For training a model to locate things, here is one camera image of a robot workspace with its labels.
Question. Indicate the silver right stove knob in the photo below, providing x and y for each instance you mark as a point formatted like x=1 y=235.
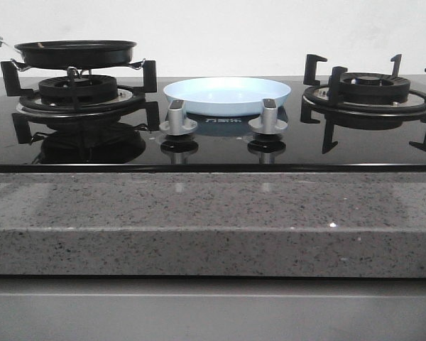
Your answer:
x=268 y=122

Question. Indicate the black glass gas cooktop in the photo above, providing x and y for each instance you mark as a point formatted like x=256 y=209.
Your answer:
x=316 y=141

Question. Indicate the black pan support grate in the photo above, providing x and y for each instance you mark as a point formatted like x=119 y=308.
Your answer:
x=328 y=97
x=30 y=102

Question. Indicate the light blue plate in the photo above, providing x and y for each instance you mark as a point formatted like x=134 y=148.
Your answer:
x=227 y=96

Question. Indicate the black frying pan green handle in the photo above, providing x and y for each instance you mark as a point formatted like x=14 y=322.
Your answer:
x=81 y=54

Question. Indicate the silver left stove knob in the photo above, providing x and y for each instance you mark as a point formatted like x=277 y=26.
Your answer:
x=177 y=123

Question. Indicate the black right gas burner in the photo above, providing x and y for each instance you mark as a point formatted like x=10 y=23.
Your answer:
x=373 y=88

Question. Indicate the black right pan support grate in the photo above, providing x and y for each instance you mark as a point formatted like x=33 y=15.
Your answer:
x=328 y=97

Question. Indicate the black left pan support grate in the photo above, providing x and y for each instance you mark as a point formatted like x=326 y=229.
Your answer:
x=30 y=102

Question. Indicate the black left gas burner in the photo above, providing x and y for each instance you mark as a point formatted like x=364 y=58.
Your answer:
x=91 y=89

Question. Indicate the black gas burner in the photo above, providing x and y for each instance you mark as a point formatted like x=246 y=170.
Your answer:
x=91 y=89
x=373 y=88

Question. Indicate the silver stove knob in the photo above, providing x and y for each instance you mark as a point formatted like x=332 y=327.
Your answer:
x=177 y=123
x=268 y=122

